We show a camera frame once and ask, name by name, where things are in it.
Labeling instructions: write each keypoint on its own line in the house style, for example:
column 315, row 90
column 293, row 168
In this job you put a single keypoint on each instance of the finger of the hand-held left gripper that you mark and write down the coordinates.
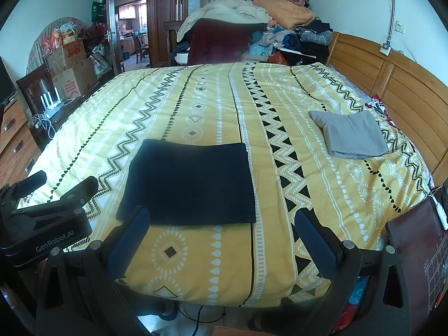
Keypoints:
column 82, row 192
column 31, row 182

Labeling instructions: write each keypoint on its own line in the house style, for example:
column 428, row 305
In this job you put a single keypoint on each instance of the floral covered round board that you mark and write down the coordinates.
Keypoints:
column 52, row 28

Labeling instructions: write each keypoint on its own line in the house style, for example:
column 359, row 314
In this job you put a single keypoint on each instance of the cardboard box with red print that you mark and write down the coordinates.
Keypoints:
column 75, row 80
column 68, row 54

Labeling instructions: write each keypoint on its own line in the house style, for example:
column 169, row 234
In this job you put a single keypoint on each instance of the pile of mixed clothes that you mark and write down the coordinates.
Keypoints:
column 297, row 40

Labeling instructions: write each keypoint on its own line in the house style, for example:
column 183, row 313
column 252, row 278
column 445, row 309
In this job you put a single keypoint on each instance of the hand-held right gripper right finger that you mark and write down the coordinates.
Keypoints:
column 315, row 245

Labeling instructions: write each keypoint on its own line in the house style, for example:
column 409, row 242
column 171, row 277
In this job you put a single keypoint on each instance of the green bag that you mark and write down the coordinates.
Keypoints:
column 98, row 11

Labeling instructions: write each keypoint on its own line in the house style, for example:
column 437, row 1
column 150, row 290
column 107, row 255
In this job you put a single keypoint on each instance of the white router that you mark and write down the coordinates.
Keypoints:
column 49, row 99

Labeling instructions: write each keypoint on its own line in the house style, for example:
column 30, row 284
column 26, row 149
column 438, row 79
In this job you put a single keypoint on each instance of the maroon blanket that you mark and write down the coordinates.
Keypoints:
column 220, row 42

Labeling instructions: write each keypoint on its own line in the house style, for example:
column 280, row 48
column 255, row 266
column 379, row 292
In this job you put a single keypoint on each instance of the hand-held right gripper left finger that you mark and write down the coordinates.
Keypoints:
column 129, row 243

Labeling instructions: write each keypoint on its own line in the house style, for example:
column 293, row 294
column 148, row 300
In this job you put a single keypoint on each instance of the dark blue pants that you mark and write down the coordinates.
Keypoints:
column 189, row 182

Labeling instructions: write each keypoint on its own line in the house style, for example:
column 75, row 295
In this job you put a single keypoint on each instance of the wooden dining chair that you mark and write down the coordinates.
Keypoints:
column 141, row 47

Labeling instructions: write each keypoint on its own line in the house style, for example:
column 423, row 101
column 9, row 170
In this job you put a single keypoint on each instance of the black television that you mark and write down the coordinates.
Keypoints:
column 6, row 80

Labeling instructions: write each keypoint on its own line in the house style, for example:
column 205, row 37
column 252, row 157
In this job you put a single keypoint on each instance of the yellow patterned bedspread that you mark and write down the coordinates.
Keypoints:
column 115, row 112

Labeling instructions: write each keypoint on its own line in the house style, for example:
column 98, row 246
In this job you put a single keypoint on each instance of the white wall socket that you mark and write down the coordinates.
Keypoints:
column 385, row 49

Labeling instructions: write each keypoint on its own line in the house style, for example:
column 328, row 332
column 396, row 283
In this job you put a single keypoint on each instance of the wooden headboard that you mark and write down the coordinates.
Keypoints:
column 413, row 94

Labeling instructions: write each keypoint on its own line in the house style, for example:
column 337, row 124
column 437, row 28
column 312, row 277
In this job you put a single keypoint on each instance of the dark red bedside table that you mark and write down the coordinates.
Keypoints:
column 416, row 252

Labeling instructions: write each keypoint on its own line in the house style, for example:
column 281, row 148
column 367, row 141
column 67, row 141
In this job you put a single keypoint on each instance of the wooden dresser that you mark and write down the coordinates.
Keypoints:
column 15, row 140

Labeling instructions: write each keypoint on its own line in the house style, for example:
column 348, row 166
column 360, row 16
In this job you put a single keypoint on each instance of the wooden door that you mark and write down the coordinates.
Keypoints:
column 111, row 24

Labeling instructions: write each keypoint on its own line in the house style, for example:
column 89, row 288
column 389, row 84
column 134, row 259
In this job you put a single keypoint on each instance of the grey folded pants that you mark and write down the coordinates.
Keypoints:
column 353, row 133

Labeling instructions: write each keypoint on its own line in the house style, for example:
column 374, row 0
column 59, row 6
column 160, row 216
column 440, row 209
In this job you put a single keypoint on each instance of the blue and red bag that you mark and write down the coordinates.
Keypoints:
column 353, row 297

